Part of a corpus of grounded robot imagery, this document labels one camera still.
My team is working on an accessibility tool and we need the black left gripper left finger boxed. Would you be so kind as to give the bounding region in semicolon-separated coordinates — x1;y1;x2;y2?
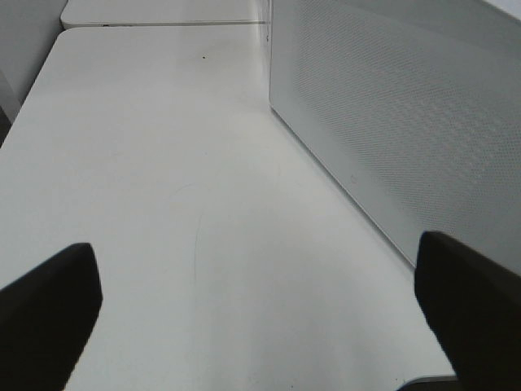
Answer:
1;243;103;390

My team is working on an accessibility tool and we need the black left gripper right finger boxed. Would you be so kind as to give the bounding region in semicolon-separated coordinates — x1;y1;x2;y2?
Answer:
414;231;520;390

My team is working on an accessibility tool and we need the white microwave door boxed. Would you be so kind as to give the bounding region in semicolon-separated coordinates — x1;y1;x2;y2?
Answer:
269;1;520;272

